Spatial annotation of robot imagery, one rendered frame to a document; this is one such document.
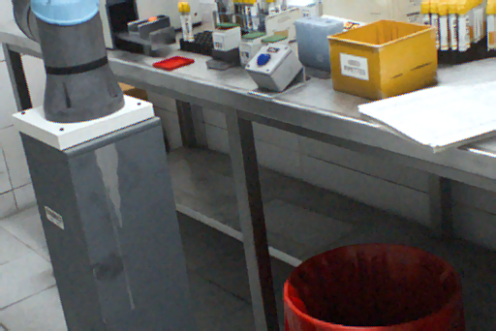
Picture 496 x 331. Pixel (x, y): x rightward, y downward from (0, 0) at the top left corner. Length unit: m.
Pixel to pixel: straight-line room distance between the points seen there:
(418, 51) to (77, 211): 0.66
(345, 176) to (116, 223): 1.15
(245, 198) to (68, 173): 0.45
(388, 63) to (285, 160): 1.34
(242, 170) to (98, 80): 0.40
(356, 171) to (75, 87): 1.21
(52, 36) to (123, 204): 0.33
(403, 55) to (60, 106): 0.60
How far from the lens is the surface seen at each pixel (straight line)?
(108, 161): 1.54
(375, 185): 2.51
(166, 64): 1.92
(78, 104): 1.54
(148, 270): 1.66
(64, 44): 1.52
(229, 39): 1.82
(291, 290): 1.83
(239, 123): 1.75
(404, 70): 1.52
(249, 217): 1.82
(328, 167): 2.64
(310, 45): 1.70
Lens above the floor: 1.37
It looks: 22 degrees down
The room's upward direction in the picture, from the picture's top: 10 degrees counter-clockwise
